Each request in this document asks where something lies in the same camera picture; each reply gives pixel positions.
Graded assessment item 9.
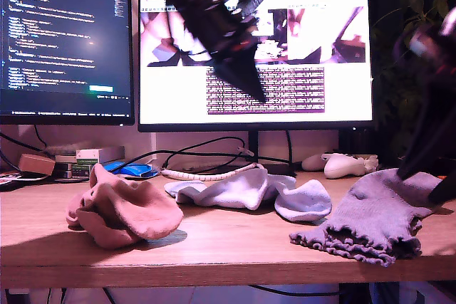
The black cable under table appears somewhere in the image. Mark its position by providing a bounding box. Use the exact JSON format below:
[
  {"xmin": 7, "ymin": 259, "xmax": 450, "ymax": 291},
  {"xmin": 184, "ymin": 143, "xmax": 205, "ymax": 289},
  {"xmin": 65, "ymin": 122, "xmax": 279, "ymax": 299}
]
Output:
[{"xmin": 249, "ymin": 284, "xmax": 341, "ymax": 298}]

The white sock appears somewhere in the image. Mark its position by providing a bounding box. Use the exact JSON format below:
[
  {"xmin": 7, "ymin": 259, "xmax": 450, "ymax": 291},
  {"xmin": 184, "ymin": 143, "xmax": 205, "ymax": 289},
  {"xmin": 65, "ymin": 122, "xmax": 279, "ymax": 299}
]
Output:
[
  {"xmin": 273, "ymin": 179, "xmax": 333, "ymax": 222},
  {"xmin": 164, "ymin": 167, "xmax": 296, "ymax": 211}
]

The green printed small box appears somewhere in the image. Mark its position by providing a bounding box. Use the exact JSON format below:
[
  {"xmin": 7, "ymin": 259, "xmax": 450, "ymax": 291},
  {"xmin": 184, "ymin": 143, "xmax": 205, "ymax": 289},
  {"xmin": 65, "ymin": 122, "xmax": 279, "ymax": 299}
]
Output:
[{"xmin": 53, "ymin": 163, "xmax": 90, "ymax": 179}]

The grey frilly-cuff sock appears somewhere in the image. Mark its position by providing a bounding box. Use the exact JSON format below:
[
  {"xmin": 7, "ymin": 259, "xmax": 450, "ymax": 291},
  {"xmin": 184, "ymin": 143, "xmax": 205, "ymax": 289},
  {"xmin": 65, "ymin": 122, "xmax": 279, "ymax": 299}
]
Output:
[
  {"xmin": 322, "ymin": 167, "xmax": 445, "ymax": 258},
  {"xmin": 289, "ymin": 227, "xmax": 423, "ymax": 268}
]

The white spiral cable wrap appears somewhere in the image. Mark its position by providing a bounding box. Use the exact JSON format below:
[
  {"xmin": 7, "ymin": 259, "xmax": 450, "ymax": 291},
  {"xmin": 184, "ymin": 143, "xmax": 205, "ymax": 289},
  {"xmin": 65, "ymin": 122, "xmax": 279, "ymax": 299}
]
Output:
[{"xmin": 161, "ymin": 162, "xmax": 266, "ymax": 182}]

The black looped desk cable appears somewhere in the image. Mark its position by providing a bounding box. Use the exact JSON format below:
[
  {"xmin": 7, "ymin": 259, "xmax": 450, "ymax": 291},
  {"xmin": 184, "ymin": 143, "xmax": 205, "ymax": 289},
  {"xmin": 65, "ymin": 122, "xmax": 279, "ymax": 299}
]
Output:
[{"xmin": 99, "ymin": 135, "xmax": 296, "ymax": 177}]

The black monitor cable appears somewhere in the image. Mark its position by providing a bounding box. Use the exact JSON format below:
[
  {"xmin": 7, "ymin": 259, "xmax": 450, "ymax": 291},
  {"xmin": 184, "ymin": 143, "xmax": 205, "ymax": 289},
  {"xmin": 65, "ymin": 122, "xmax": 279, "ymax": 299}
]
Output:
[{"xmin": 284, "ymin": 129, "xmax": 295, "ymax": 166}]

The blue plastic packet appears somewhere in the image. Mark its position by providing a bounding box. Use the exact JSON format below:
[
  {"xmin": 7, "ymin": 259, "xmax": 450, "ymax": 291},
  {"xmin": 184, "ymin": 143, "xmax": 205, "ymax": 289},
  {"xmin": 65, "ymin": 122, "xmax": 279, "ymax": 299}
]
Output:
[{"xmin": 101, "ymin": 162, "xmax": 160, "ymax": 179}]

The white game controller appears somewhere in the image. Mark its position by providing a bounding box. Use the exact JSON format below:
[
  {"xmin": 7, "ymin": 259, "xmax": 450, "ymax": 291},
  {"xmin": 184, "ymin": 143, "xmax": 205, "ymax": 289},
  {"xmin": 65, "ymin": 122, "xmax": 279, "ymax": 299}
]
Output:
[{"xmin": 301, "ymin": 152, "xmax": 379, "ymax": 179}]

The small brown cardboard box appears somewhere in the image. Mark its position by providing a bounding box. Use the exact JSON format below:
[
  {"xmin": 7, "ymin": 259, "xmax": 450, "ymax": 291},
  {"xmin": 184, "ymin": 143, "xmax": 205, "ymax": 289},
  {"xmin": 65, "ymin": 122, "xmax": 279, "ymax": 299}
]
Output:
[{"xmin": 17, "ymin": 153, "xmax": 56, "ymax": 177}]

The black monitor stand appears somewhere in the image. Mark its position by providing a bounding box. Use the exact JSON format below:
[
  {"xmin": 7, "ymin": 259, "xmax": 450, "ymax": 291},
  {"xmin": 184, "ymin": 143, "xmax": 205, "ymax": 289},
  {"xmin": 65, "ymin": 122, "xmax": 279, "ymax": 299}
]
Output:
[{"xmin": 227, "ymin": 130, "xmax": 297, "ymax": 178}]

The bright white computer monitor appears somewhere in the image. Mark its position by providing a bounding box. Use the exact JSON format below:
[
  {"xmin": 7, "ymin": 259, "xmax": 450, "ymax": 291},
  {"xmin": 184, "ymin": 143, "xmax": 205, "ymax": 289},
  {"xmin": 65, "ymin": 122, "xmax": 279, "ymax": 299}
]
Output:
[{"xmin": 137, "ymin": 0, "xmax": 375, "ymax": 133}]

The pink sock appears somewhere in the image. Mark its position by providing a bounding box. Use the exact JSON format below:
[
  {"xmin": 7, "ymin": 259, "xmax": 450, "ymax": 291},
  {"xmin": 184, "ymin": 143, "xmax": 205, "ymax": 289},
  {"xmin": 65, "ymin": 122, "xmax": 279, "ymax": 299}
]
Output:
[
  {"xmin": 63, "ymin": 189, "xmax": 142, "ymax": 250},
  {"xmin": 85, "ymin": 162, "xmax": 185, "ymax": 240}
]

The dark code computer monitor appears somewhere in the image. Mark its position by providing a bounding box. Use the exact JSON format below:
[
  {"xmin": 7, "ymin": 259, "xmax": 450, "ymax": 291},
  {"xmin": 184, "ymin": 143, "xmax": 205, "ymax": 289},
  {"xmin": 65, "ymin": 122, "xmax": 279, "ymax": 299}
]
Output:
[{"xmin": 0, "ymin": 0, "xmax": 135, "ymax": 127}]

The white box green label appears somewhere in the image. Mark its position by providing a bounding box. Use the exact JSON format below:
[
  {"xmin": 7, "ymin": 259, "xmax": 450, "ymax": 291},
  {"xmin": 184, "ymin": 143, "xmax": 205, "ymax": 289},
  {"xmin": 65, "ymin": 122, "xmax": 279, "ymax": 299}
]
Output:
[{"xmin": 75, "ymin": 146, "xmax": 125, "ymax": 165}]

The black thin wall cable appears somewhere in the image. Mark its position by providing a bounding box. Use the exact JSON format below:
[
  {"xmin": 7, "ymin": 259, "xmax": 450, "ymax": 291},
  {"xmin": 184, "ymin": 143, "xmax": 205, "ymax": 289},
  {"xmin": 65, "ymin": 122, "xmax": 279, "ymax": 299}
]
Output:
[{"xmin": 0, "ymin": 125, "xmax": 48, "ymax": 173}]

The black flat device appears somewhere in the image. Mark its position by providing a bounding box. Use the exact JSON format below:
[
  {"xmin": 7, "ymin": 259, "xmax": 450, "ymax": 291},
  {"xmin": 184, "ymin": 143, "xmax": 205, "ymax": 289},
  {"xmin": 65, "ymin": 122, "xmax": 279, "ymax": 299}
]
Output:
[{"xmin": 0, "ymin": 172, "xmax": 54, "ymax": 192}]

